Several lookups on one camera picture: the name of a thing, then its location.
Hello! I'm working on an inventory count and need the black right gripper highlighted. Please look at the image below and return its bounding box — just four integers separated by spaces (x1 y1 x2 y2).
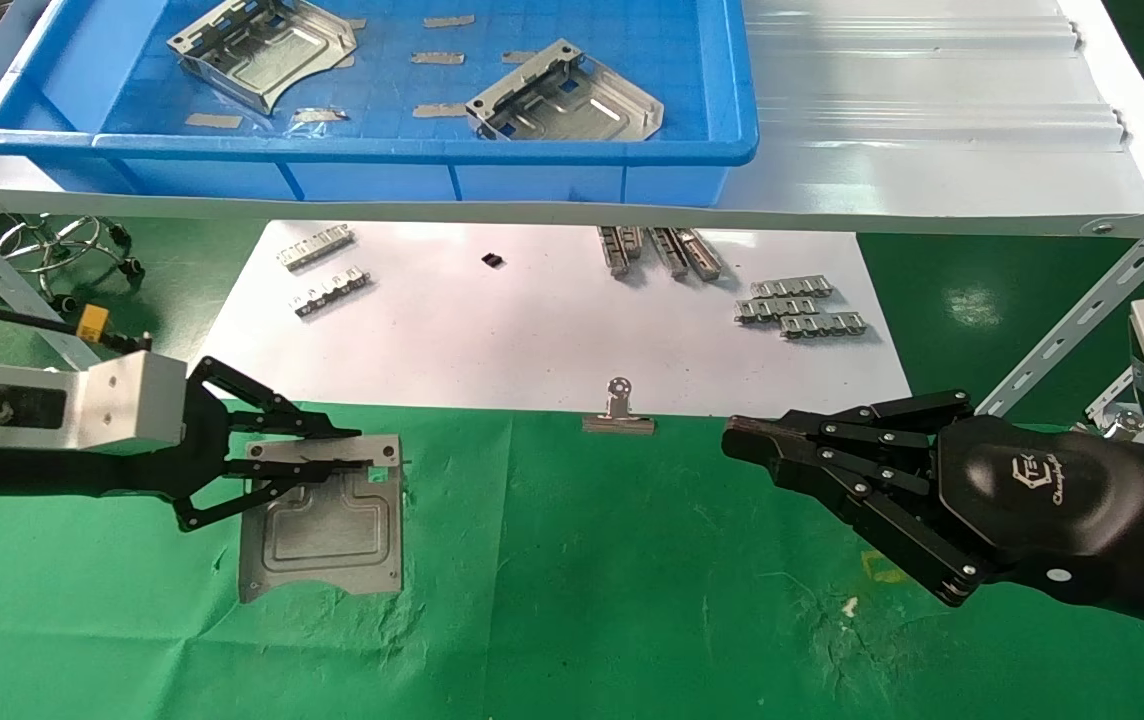
721 389 1144 609

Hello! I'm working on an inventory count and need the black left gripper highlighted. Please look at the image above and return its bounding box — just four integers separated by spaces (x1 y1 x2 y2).
82 356 375 534

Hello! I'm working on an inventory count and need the stamped sheet metal part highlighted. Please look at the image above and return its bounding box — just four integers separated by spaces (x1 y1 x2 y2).
465 38 666 143
237 433 406 605
167 0 358 114

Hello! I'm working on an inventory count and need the white paper sheet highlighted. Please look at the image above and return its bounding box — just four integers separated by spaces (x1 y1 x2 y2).
190 220 914 419

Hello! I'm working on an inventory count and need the chrome stool base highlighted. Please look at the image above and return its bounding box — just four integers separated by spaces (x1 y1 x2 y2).
0 213 145 307

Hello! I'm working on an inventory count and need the white metal shelf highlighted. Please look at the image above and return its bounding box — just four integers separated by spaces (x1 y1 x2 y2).
0 0 1144 239

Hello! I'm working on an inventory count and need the blue plastic bin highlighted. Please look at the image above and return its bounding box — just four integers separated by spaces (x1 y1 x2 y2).
0 0 760 207

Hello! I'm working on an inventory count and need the black cable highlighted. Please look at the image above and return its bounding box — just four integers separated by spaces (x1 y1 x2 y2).
0 296 154 353

